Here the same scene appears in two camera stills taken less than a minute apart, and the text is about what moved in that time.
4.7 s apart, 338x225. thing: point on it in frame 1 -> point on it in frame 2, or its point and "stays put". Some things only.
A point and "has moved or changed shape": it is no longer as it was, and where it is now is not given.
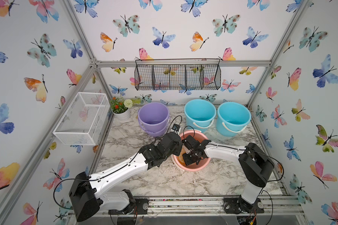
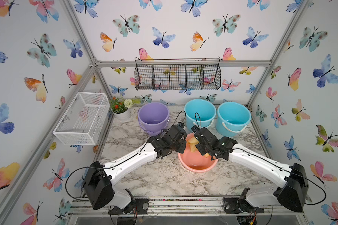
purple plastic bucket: x=153 y=118 stays put
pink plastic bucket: x=197 y=135 has moved or changed shape
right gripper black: x=187 y=161 -> x=198 y=146
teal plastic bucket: x=232 y=118 stays put
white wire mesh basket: x=84 y=120 stays put
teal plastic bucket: x=199 y=114 stays put
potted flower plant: x=120 y=108 stays put
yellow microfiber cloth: x=180 y=157 has moved or changed shape
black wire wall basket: x=181 y=74 stays put
